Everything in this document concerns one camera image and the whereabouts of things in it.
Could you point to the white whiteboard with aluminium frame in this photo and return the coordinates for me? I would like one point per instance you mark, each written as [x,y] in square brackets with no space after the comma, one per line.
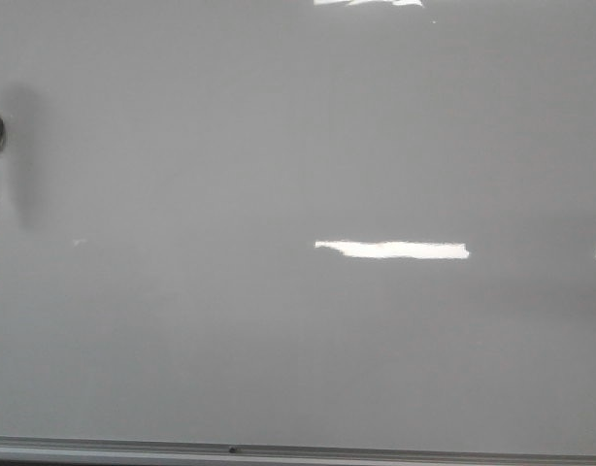
[298,232]

